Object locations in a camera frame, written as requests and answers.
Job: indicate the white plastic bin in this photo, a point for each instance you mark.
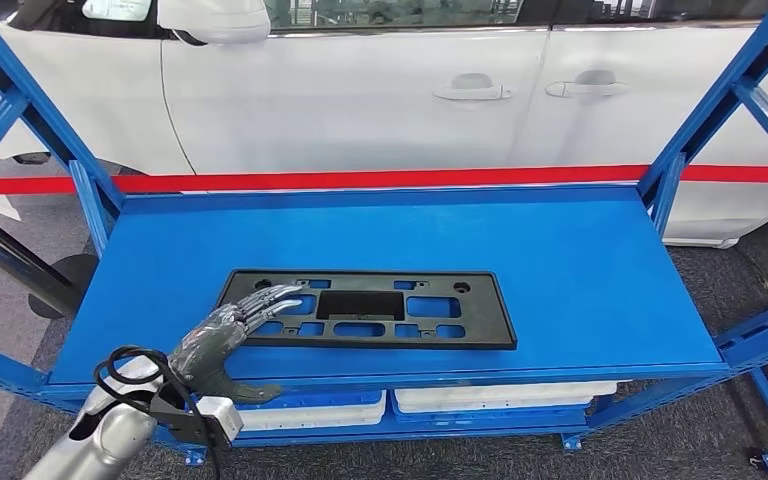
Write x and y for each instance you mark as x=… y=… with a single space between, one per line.
x=503 y=395
x=318 y=418
x=490 y=407

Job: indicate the red barrier belt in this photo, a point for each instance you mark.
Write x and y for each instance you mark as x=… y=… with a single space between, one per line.
x=357 y=180

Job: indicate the white car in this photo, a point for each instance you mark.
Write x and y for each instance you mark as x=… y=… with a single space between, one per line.
x=357 y=99

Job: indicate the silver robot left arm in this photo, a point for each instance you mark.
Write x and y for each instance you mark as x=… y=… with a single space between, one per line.
x=106 y=437

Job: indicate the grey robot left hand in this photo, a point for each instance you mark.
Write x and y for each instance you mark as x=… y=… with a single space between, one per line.
x=208 y=344

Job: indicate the black base barrier stanchion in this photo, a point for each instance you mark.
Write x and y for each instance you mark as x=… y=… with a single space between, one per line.
x=66 y=285

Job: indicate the black plastic plate frame part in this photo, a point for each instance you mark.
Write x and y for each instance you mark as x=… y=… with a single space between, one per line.
x=490 y=324

